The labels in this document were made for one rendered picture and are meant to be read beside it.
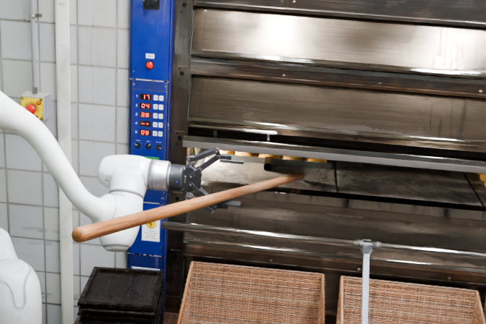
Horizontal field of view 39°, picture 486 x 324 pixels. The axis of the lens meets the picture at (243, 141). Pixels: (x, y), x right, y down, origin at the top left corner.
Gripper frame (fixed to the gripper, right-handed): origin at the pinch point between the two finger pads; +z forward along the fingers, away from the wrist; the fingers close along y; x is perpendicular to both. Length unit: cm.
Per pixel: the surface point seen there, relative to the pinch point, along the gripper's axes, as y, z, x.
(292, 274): 63, 21, -64
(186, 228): 30.7, -18.9, -30.6
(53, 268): 74, -81, -69
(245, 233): 30.6, 1.8, -30.4
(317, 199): 30, 28, -68
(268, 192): 29, 8, -68
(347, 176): 29, 41, -93
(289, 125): 0, 14, -63
